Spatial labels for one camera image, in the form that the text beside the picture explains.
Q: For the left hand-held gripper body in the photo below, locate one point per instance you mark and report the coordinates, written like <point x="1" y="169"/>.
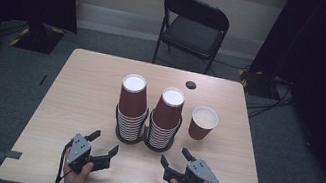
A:
<point x="79" y="152"/>

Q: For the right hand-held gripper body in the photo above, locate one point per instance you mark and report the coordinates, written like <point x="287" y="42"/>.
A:
<point x="198" y="174"/>

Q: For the single brown paper cup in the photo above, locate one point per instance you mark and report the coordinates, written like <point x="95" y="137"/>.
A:
<point x="201" y="125"/>

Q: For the stack of brown paper cups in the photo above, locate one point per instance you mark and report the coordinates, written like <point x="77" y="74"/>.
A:
<point x="166" y="116"/>
<point x="132" y="99"/>

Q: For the black double cup holder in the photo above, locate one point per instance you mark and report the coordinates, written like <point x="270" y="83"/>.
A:
<point x="144" y="135"/>

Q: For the black round table grommet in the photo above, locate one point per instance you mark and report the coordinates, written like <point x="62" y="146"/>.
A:
<point x="191" y="85"/>

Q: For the grey tape strip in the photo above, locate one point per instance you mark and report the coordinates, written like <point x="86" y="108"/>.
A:
<point x="9" y="154"/>

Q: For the black stand base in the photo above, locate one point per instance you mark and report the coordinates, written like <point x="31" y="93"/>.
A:
<point x="255" y="82"/>
<point x="38" y="37"/>

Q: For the black folding chair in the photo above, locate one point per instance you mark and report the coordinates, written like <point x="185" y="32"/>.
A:
<point x="193" y="32"/>

